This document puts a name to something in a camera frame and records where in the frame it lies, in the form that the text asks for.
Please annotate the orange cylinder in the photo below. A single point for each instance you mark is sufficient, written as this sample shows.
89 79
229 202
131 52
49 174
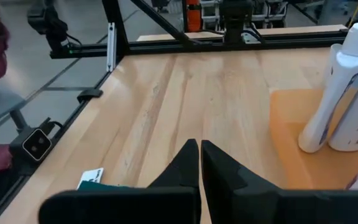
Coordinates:
193 15

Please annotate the shelf with storage bins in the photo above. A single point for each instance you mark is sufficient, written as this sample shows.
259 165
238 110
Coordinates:
269 12

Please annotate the black camera white face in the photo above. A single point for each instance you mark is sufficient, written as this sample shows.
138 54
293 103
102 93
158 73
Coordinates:
36 144

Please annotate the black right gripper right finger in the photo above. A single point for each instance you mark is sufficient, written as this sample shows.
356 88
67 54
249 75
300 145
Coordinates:
228 193

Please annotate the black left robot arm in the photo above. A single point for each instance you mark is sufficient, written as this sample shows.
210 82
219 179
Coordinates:
235 18

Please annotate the orange translucent tray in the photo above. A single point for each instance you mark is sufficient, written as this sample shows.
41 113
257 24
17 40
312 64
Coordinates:
291 140

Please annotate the black frame clip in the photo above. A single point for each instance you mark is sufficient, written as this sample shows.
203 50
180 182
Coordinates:
89 95

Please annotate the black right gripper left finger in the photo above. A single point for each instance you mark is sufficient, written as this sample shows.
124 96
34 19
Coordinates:
166 202

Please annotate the white paper tag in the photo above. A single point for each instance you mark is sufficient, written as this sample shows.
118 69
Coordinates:
92 175

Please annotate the black device green light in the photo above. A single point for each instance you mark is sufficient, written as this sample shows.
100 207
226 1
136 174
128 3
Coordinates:
48 25

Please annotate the dark green cloth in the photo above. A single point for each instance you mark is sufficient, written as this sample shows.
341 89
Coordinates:
104 186

